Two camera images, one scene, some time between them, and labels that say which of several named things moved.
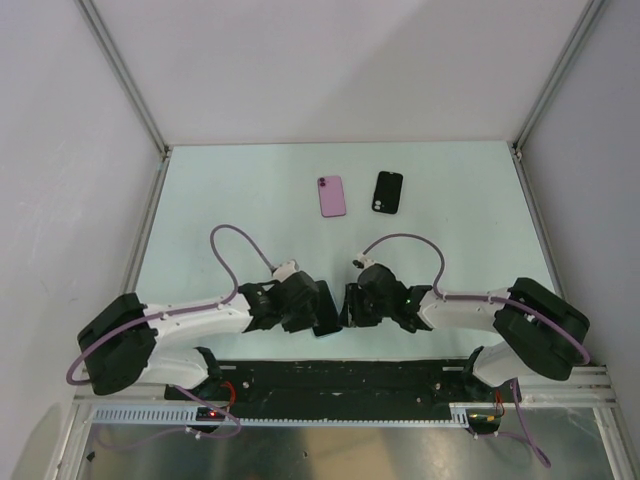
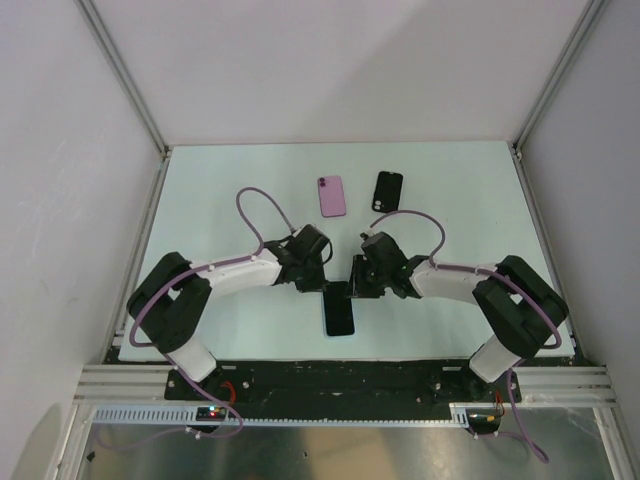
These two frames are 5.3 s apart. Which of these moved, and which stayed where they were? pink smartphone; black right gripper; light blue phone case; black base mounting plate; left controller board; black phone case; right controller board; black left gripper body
Moved: black right gripper; light blue phone case; black left gripper body
Stayed: black base mounting plate; pink smartphone; black phone case; right controller board; left controller board
